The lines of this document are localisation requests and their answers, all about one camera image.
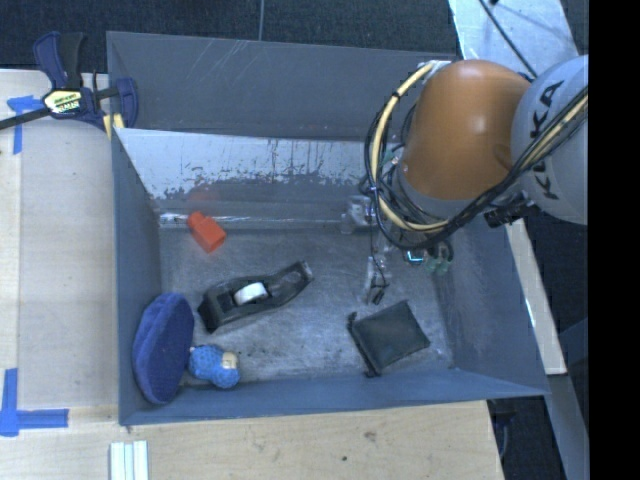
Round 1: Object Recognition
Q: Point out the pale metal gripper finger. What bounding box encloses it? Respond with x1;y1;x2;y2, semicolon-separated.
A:
375;240;396;272
363;258;384;305

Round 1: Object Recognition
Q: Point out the small shiny metal object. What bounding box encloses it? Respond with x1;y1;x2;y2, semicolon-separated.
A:
341;194;379;235

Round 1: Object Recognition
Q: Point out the black square wallet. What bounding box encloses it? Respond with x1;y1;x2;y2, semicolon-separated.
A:
346;299;432;378

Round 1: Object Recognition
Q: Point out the black tape dispenser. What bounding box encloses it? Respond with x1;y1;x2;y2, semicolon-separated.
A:
196;260;316;335

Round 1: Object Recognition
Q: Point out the orange-red block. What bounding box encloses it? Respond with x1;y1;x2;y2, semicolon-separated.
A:
186;210;228;255

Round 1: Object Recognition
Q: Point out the blue toy figure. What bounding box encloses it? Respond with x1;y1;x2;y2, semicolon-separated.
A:
188;344;242;390

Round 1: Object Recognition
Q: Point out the grey metal bin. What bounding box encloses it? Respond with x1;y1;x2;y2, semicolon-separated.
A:
105;31;552;427

